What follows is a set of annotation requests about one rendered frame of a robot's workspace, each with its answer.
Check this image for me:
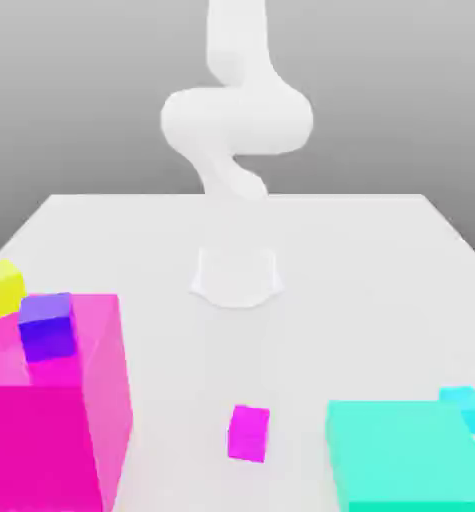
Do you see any small magenta cube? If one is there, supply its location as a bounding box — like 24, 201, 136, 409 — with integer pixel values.
226, 404, 271, 464

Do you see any small purple cube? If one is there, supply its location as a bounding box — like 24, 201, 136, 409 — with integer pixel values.
17, 291, 79, 364

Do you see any small yellow cube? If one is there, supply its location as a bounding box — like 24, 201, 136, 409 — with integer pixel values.
0, 258, 27, 322

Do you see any small cyan cube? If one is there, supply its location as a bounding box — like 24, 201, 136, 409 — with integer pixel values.
438, 384, 475, 436

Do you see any large turquoise box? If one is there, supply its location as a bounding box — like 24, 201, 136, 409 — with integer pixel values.
325, 399, 475, 512

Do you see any large pink box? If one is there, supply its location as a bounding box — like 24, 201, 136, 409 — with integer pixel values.
0, 293, 134, 512

